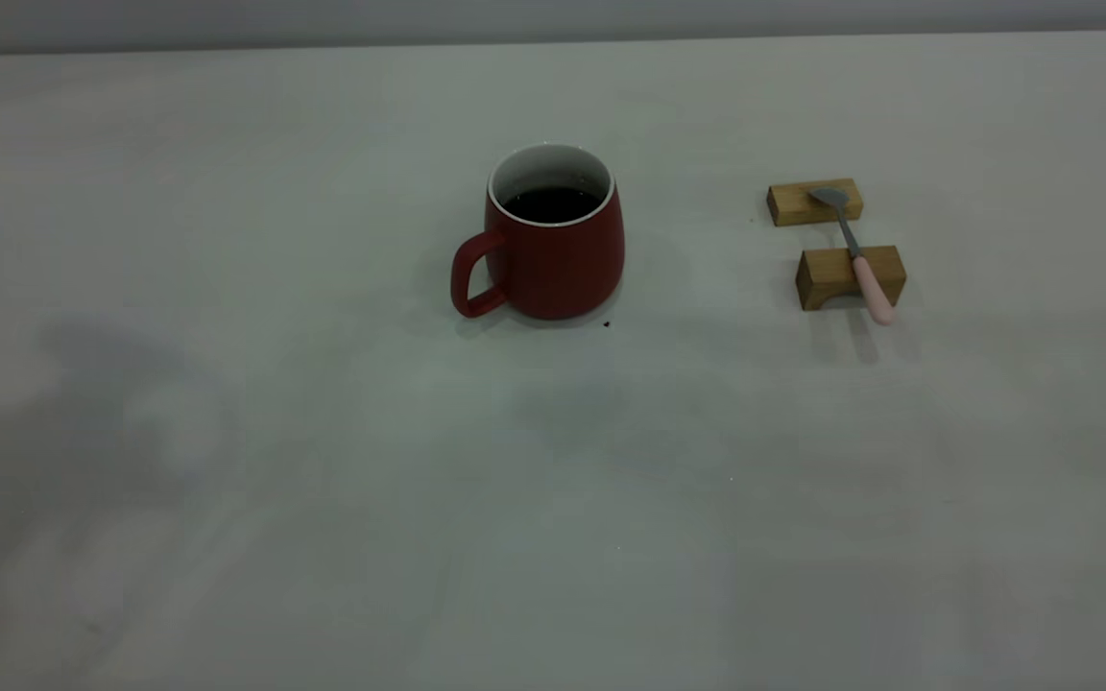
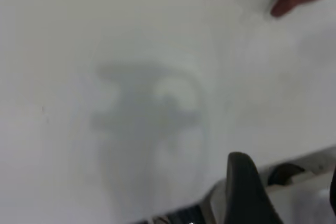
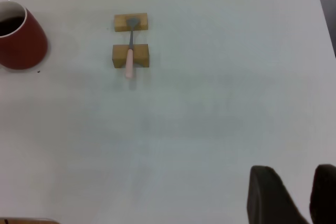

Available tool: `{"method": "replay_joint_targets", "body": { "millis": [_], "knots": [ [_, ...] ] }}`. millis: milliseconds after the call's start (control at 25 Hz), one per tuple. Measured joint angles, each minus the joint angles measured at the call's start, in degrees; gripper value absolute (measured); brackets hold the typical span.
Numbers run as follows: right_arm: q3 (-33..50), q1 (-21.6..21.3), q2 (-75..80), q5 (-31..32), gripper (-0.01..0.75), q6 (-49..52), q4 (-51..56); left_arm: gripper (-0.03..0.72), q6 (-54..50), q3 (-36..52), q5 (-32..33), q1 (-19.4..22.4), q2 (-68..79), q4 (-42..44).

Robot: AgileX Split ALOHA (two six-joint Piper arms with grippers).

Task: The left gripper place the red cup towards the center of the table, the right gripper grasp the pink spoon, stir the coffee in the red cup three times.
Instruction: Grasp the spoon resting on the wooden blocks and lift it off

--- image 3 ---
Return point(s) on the arched wooden block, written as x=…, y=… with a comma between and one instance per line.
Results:
x=119, y=53

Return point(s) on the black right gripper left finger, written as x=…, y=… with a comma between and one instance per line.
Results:
x=267, y=197

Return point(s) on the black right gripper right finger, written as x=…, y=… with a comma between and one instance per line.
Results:
x=325, y=195

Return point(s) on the flat wooden block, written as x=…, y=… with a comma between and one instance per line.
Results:
x=120, y=23

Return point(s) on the red ceramic cup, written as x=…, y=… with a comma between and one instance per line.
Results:
x=23, y=48

